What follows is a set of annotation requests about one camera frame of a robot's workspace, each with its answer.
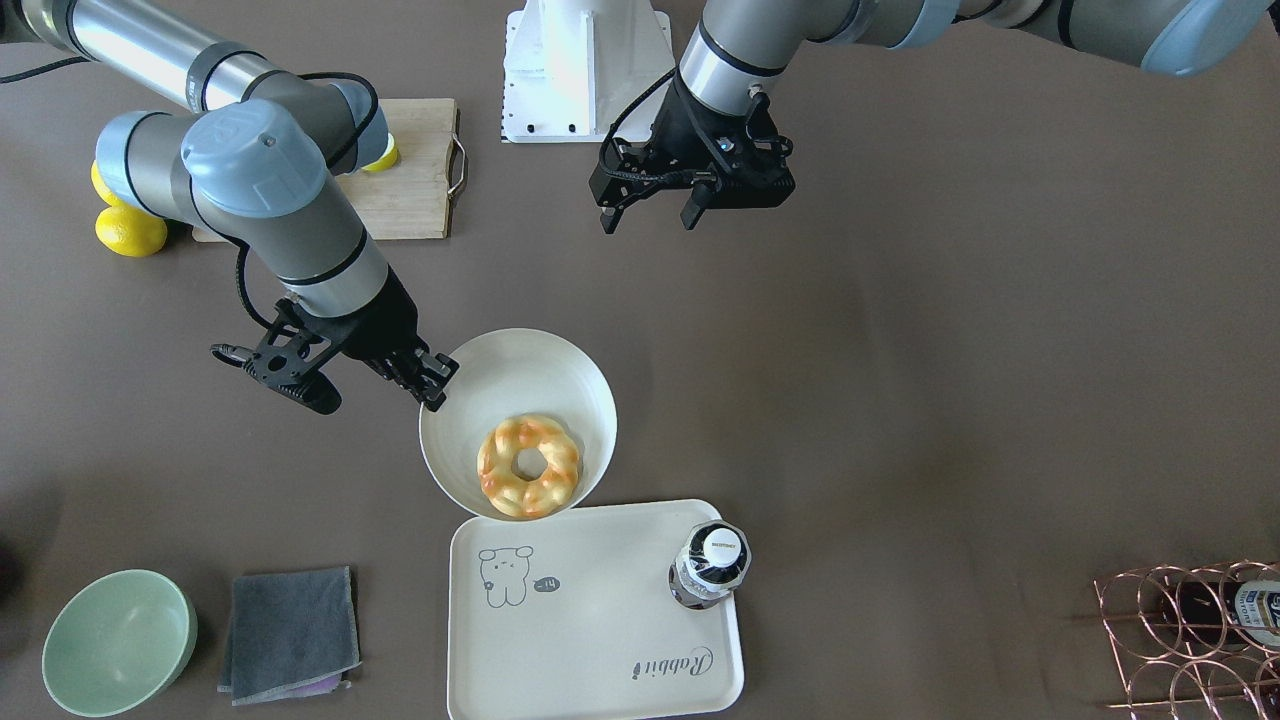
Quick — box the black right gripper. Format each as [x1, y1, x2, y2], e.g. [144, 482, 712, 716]
[330, 270, 460, 413]

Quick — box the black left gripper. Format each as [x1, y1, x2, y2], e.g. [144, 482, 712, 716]
[589, 70, 796, 234]

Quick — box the white round plate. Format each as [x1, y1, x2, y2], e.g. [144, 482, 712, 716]
[419, 328, 618, 520]

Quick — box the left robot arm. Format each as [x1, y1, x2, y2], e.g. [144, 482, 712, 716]
[589, 1, 1277, 233]

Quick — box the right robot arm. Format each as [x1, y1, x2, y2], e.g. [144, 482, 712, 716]
[3, 1, 458, 414]

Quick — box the twisted glazed donut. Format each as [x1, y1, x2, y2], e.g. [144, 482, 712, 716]
[477, 414, 581, 519]

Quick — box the cream rabbit tray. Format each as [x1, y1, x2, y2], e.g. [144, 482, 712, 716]
[445, 498, 745, 719]

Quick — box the dark tea bottle on tray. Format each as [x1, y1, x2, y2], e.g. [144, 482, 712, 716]
[668, 519, 753, 610]

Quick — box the wooden cutting board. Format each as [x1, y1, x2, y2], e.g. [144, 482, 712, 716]
[192, 97, 468, 243]

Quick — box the half lemon slice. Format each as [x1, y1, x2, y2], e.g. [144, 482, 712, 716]
[361, 133, 401, 173]

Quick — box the grey folded cloth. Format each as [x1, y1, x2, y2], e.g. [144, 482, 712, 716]
[218, 566, 362, 706]

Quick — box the lower yellow lemon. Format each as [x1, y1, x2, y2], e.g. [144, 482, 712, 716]
[93, 205, 169, 258]

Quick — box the yellow lemon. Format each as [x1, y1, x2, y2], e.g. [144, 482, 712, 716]
[90, 161, 125, 208]
[93, 205, 169, 258]

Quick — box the upper yellow lemon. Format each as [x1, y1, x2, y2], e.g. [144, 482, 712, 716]
[90, 161, 125, 208]

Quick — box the green bowl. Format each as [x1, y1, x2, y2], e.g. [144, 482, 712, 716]
[41, 569, 198, 717]

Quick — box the dark bottle in rack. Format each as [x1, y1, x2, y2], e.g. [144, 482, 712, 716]
[1160, 580, 1279, 651]

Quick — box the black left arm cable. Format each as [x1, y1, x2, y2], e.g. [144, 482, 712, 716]
[598, 68, 681, 186]

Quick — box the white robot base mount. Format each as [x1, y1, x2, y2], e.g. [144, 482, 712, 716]
[500, 1, 676, 143]

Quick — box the copper wire bottle rack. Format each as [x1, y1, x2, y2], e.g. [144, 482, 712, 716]
[1094, 561, 1279, 719]

